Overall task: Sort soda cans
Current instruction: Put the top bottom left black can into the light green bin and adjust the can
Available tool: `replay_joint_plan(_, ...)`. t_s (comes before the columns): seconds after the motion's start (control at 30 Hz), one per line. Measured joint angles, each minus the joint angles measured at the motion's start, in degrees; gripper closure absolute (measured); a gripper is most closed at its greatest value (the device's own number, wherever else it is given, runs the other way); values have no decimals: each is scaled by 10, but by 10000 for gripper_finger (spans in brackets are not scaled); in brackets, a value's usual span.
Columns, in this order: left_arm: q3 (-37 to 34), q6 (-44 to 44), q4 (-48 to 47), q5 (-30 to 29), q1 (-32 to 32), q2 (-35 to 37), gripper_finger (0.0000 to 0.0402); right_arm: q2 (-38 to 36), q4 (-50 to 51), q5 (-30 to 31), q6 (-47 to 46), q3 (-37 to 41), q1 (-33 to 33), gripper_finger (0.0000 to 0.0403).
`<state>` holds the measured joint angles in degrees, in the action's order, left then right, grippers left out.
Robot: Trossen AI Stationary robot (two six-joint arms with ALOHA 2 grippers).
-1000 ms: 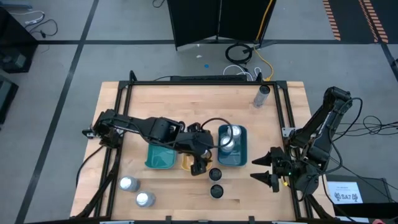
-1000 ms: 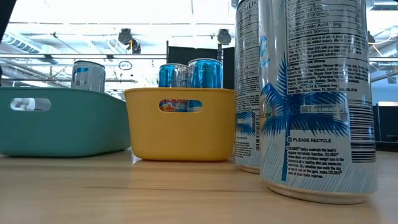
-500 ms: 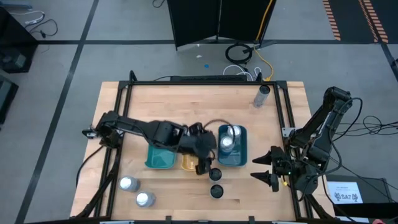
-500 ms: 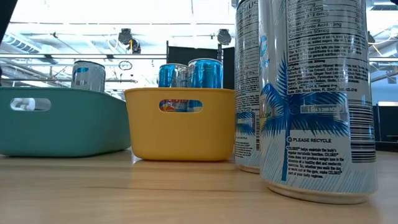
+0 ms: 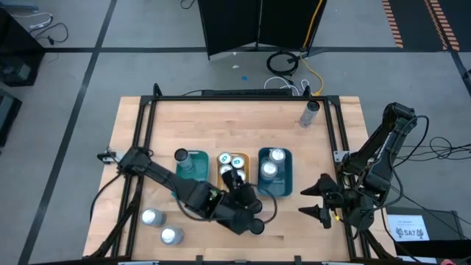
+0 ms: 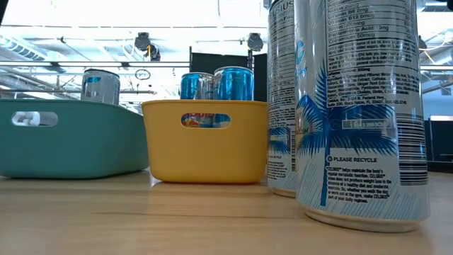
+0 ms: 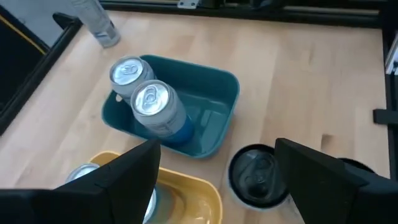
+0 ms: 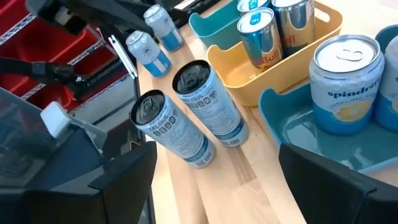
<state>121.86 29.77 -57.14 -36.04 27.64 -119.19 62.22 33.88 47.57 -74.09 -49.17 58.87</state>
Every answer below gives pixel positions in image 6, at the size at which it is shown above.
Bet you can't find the yellow plastic bin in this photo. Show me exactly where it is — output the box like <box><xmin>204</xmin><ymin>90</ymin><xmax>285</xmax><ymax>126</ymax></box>
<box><xmin>141</xmin><ymin>99</ymin><xmax>269</xmax><ymax>185</ymax></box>

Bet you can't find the blue Red Bull can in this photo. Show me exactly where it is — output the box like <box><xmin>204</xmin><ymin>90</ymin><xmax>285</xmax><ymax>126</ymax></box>
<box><xmin>179</xmin><ymin>72</ymin><xmax>216</xmax><ymax>129</ymax></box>
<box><xmin>213</xmin><ymin>65</ymin><xmax>255</xmax><ymax>129</ymax></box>

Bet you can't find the green plastic bin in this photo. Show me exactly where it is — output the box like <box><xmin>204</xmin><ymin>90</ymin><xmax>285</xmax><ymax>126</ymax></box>
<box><xmin>0</xmin><ymin>98</ymin><xmax>150</xmax><ymax>180</ymax></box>

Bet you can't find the black folding screen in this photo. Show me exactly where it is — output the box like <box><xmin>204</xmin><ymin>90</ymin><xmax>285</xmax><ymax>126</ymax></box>
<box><xmin>189</xmin><ymin>52</ymin><xmax>269</xmax><ymax>103</ymax></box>

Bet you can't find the grey overhead beam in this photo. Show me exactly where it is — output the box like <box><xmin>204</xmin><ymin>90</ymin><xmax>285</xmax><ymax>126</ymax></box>
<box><xmin>0</xmin><ymin>59</ymin><xmax>453</xmax><ymax>71</ymax></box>

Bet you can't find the grey horizontal pipe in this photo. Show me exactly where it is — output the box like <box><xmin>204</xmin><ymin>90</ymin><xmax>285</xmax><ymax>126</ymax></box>
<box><xmin>0</xmin><ymin>88</ymin><xmax>158</xmax><ymax>96</ymax></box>

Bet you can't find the black low partition panel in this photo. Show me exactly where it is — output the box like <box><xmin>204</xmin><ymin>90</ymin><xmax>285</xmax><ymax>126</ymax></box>
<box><xmin>423</xmin><ymin>118</ymin><xmax>453</xmax><ymax>163</ymax></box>

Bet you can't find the black ceiling cable reel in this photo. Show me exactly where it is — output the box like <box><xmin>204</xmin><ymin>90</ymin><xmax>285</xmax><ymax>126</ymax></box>
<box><xmin>147</xmin><ymin>44</ymin><xmax>162</xmax><ymax>62</ymax></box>
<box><xmin>246</xmin><ymin>32</ymin><xmax>265</xmax><ymax>53</ymax></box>
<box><xmin>136</xmin><ymin>31</ymin><xmax>152</xmax><ymax>52</ymax></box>

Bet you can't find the ribbed ventilation duct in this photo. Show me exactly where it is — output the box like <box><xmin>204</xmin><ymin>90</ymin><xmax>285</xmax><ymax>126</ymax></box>
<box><xmin>0</xmin><ymin>33</ymin><xmax>49</xmax><ymax>62</ymax></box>

